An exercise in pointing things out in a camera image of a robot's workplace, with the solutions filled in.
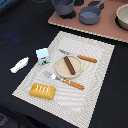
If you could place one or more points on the brown sausage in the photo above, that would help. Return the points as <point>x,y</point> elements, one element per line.
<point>69,65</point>

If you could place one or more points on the small milk carton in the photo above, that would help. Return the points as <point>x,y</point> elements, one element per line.
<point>43,56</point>

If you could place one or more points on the yellow bread loaf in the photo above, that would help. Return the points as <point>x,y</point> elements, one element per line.
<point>42,91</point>

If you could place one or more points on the grey two-handled pot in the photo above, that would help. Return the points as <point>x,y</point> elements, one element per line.
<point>64,7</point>

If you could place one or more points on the round wooden plate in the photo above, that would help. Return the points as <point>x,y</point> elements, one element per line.
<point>63,70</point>

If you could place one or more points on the striped beige placemat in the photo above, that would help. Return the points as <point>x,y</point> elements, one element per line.
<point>70,104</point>

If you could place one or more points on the white toy fish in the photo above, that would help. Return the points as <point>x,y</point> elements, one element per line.
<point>20,64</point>

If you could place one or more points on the pink stove board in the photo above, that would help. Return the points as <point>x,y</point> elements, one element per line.
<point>106,27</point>

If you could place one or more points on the black burner disc rear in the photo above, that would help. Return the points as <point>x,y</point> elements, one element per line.
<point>78,2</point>

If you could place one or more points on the black burner disc under pan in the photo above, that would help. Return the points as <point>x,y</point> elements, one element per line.
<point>94,3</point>

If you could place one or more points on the beige bowl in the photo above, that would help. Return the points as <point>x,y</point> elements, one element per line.
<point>122,14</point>

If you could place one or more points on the fork with wooden handle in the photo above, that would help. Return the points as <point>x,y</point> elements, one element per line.
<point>66,81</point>

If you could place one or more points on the knife with wooden handle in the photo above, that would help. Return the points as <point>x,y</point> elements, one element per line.
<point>79,56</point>

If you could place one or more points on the grey saucepan with handle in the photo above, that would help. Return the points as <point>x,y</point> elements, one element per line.
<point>90,15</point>

